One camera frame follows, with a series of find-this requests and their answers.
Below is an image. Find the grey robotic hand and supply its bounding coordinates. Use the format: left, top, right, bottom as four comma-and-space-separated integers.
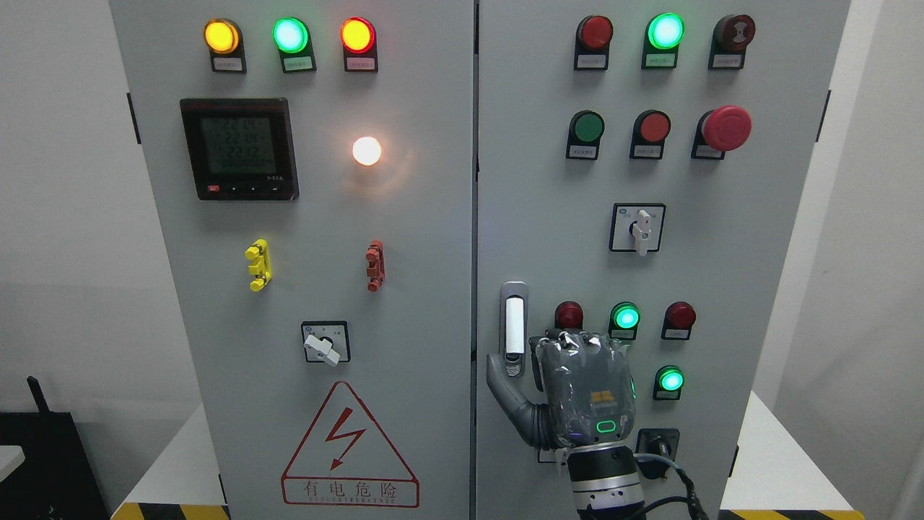
486, 329, 636, 451

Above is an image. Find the silver swing door handle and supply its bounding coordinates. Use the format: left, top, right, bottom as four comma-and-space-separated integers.
499, 280, 528, 378

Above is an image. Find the grey right cabinet door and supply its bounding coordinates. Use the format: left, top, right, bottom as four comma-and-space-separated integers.
474, 1, 850, 519

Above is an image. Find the grey cabinet door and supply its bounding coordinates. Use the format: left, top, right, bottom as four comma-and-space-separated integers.
474, 1, 850, 519
111, 1, 475, 519

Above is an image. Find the grey left cabinet door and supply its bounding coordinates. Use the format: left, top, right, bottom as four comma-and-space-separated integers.
111, 1, 475, 519

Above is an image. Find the red lamp top right door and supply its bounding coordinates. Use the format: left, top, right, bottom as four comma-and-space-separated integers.
573, 14, 614, 70

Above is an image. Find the green lamp top right door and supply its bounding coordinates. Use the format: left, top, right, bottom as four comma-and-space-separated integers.
641, 12, 684, 69

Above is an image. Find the green indicator lamp left door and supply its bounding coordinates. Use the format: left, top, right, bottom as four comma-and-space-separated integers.
273, 17, 317, 73

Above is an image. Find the red lamp middle left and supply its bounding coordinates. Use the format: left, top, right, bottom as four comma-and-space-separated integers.
554, 300, 584, 330

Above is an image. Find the green lit button lower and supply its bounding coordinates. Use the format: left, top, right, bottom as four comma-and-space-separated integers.
651, 365, 684, 401

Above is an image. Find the green lamp middle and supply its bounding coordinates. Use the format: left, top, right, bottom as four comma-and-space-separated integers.
608, 300, 640, 340

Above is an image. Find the black selector knob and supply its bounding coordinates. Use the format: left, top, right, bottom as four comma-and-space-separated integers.
635, 428, 680, 480

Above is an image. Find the red lamp middle right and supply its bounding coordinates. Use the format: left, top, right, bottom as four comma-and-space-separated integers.
661, 300, 697, 340

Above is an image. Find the white platform with hazard stripes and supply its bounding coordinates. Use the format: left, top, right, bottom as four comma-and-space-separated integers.
113, 394, 863, 519

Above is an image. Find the red high voltage warning sticker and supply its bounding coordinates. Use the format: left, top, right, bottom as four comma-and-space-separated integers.
281, 381, 420, 509

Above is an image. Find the green push button upper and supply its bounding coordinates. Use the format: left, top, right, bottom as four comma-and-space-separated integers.
565, 110, 605, 160

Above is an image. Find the red push button upper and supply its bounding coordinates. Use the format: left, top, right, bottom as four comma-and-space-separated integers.
629, 110, 672, 160

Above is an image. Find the red emergency stop button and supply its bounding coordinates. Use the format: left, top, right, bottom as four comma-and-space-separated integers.
690, 105, 752, 160

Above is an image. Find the white glowing lamp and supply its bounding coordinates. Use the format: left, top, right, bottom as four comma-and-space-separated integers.
351, 136, 383, 167

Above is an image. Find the dark red buzzer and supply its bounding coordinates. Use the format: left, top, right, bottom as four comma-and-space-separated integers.
707, 14, 756, 70

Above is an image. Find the black digital power meter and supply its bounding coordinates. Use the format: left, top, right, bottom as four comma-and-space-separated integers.
180, 97, 300, 201

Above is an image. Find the orange red indicator lamp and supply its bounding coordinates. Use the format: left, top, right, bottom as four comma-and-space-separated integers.
340, 17, 378, 72

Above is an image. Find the yellow indicator lamp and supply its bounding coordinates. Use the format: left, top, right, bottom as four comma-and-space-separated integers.
204, 19, 247, 74

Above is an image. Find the black box with antenna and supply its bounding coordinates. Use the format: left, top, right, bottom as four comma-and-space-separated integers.
1, 376, 110, 519

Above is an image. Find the white rotary switch lower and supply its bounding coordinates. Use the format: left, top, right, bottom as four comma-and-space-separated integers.
536, 450, 557, 464

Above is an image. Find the white rotary switch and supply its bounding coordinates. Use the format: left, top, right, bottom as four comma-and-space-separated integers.
609, 203, 666, 256
536, 450, 557, 464

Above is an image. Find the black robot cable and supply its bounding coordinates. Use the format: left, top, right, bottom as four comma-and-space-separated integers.
577, 454, 712, 520

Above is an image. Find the white rotary switch upper right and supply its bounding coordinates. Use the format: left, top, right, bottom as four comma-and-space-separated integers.
609, 203, 666, 256

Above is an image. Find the white rotary switch left door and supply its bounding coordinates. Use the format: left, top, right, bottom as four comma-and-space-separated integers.
300, 321, 351, 366

